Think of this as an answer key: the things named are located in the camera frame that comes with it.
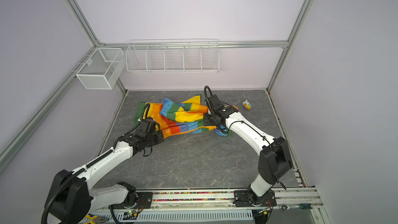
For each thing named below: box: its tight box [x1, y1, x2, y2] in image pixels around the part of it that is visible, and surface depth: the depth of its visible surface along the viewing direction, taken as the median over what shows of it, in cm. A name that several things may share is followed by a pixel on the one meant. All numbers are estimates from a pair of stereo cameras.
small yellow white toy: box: [242, 99, 252, 110], surface depth 110 cm
